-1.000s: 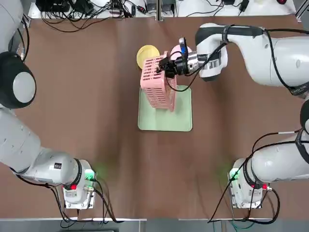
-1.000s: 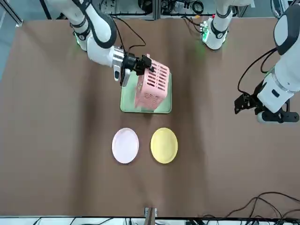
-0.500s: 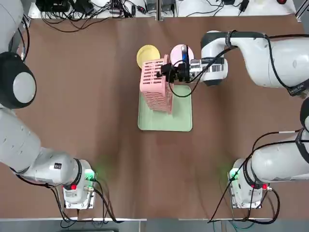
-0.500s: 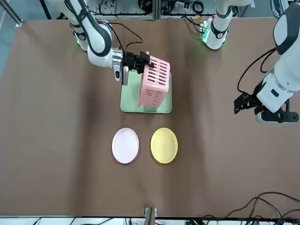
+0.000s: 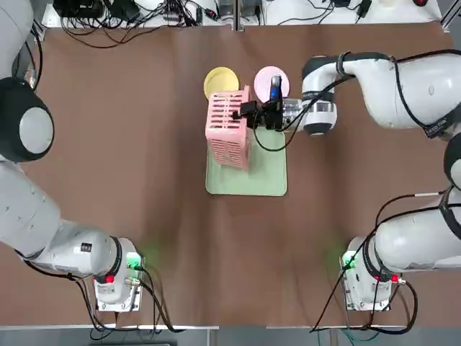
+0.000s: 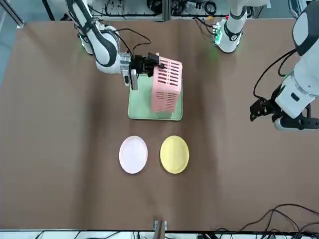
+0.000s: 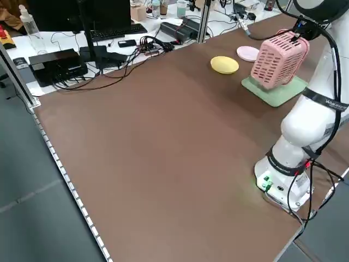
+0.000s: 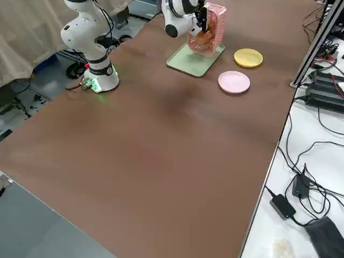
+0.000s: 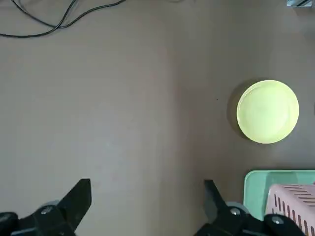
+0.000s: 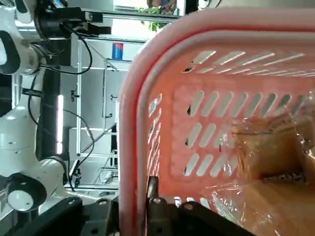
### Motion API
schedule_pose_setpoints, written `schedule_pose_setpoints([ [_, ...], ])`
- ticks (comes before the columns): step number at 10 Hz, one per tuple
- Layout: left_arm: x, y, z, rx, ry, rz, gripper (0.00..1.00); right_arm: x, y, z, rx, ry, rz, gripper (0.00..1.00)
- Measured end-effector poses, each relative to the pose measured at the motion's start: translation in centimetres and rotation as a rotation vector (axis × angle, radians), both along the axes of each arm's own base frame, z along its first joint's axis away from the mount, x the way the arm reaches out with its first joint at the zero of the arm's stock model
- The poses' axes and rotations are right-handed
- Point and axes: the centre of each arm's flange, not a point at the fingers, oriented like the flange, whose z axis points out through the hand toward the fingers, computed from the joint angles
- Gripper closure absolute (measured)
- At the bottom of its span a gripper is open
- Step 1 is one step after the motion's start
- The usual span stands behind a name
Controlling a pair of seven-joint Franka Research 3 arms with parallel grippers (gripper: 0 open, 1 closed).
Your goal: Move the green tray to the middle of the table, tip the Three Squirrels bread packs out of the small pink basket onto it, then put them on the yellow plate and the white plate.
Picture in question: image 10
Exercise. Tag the green leafy plant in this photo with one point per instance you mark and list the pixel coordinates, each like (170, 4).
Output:
(155, 17)

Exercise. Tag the horizontal aluminium frame beam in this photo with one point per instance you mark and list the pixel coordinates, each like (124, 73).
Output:
(135, 15)

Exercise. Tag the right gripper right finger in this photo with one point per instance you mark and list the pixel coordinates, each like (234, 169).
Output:
(160, 216)

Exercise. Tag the small pink plastic basket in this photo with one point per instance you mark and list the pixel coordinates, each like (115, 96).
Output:
(152, 61)

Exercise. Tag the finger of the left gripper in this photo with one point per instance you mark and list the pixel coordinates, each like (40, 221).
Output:
(98, 29)

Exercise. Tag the blue wall sign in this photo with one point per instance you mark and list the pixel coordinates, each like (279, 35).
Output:
(117, 50)

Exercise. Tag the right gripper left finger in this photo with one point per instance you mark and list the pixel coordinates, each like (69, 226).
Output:
(93, 221)

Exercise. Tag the brown bread pack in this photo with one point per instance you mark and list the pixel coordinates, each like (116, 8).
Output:
(270, 152)
(270, 209)
(310, 167)

